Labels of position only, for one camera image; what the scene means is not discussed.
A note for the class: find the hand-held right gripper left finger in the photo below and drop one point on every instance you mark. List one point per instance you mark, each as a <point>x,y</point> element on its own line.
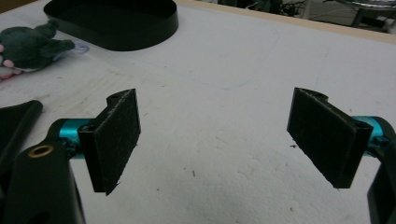
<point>112,140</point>

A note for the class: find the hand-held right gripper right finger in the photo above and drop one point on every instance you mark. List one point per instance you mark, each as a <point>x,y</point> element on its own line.
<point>323,137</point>

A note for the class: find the black oval tray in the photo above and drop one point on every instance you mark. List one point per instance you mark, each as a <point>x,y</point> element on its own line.
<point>124,21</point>

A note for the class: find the dark green plush toy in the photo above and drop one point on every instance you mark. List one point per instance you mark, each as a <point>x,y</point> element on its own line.
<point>28,46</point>

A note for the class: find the metal stand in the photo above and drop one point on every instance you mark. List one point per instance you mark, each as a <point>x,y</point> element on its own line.
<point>370,9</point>

